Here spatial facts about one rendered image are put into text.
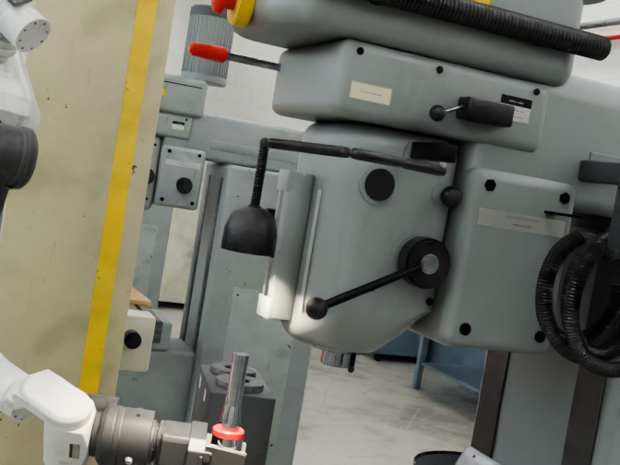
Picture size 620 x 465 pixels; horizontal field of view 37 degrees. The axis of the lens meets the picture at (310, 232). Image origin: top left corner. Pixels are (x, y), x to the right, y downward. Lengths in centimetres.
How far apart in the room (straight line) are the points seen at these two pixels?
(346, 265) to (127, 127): 182
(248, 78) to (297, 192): 953
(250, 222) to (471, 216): 32
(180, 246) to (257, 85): 225
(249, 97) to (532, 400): 939
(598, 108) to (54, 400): 89
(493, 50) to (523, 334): 41
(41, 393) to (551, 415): 78
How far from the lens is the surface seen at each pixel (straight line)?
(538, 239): 138
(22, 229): 297
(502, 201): 134
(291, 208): 129
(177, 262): 976
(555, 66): 137
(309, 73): 130
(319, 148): 114
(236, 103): 1076
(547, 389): 157
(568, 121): 141
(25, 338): 303
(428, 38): 126
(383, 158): 113
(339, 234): 125
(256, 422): 169
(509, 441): 164
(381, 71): 123
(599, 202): 145
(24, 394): 139
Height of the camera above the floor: 154
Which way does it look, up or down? 3 degrees down
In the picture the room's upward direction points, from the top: 9 degrees clockwise
